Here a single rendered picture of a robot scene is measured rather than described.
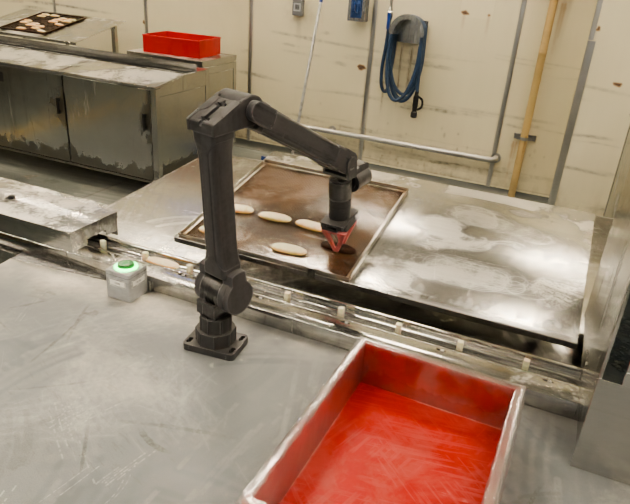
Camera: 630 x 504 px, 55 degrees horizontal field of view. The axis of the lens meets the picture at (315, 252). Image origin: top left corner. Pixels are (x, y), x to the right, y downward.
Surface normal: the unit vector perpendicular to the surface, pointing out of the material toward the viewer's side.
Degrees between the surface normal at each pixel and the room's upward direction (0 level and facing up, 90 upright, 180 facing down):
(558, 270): 10
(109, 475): 0
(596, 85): 90
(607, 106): 90
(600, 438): 90
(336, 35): 90
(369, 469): 0
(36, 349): 0
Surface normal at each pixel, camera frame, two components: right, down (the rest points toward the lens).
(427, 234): 0.00, -0.82
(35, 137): -0.40, 0.37
